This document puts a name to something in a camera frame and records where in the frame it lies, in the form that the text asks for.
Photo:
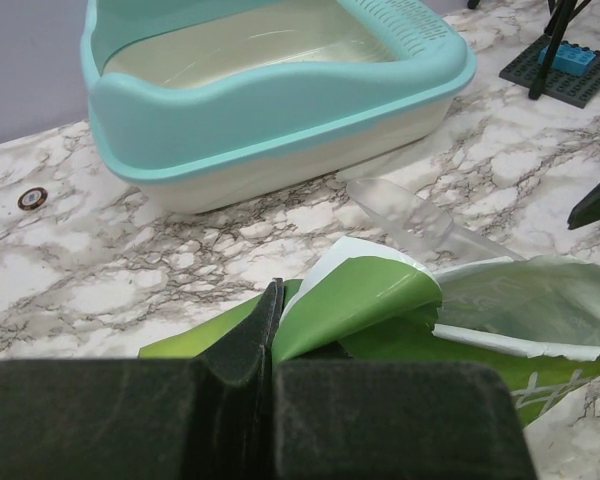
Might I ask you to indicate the black plate with blue block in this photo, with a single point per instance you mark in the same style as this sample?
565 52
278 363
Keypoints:
574 77

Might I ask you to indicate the teal and white litter box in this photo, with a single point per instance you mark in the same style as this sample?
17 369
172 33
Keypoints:
203 104

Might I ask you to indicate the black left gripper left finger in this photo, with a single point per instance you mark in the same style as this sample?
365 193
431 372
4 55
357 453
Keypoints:
205 417

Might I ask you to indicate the green cat litter bag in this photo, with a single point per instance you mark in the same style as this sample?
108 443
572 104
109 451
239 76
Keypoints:
536 321

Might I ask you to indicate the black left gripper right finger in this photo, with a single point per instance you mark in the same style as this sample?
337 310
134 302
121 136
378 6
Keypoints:
337 418

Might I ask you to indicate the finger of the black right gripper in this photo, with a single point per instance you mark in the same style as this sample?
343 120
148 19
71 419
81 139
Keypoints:
587 211

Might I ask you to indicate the clear plastic litter scoop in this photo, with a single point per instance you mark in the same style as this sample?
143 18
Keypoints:
419 227

